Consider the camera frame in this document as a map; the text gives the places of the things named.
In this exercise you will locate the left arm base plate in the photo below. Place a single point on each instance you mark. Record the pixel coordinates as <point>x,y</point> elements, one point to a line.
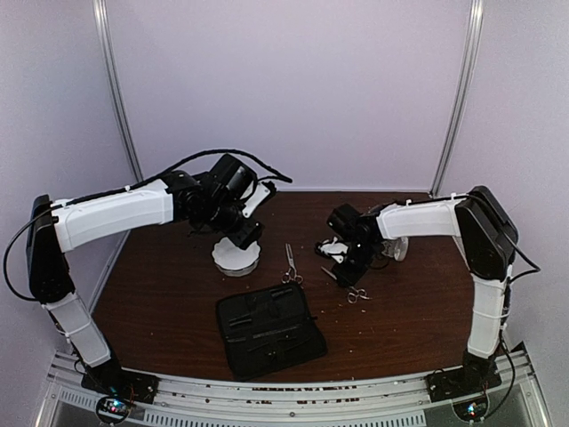
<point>124,384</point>

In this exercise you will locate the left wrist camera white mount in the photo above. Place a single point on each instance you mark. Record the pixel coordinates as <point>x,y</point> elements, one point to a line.
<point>255,195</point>

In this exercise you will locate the silver scissors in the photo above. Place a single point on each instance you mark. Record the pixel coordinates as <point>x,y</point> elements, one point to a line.
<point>353,294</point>
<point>291,275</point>

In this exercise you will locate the black zip tool case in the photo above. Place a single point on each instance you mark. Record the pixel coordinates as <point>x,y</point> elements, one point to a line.
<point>268,330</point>

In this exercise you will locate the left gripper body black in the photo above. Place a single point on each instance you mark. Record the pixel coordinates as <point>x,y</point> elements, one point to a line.
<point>221,216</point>

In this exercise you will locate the aluminium frame post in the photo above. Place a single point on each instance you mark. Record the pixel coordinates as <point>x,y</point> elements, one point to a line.
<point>100,10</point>
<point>467,70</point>

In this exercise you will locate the white scalloped bowl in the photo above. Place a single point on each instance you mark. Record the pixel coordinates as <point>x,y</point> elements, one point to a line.
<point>233,261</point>

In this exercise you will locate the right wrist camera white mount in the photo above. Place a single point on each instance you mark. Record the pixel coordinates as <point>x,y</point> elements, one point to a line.
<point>332,249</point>

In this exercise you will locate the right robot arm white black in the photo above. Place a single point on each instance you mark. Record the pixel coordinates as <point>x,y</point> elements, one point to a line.
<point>489,240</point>

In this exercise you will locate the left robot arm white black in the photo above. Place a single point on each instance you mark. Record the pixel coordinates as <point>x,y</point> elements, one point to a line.
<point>57,227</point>

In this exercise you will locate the right aluminium frame post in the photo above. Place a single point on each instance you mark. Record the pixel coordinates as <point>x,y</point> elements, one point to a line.
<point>467,70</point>

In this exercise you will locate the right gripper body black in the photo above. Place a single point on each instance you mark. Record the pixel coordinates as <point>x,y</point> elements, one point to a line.
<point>362,261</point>

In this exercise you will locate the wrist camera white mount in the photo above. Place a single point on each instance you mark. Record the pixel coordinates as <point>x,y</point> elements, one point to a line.
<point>255,195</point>
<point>332,249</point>

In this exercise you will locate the aluminium front rail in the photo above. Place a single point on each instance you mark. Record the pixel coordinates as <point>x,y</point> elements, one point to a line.
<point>391,401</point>

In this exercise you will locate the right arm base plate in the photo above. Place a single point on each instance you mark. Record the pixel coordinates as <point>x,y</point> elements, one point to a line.
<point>457,383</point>

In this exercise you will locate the left aluminium frame post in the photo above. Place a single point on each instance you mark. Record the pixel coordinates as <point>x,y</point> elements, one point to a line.
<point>100,10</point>

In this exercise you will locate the white patterned mug yellow inside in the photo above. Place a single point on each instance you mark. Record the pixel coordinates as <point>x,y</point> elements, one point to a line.
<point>396,249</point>

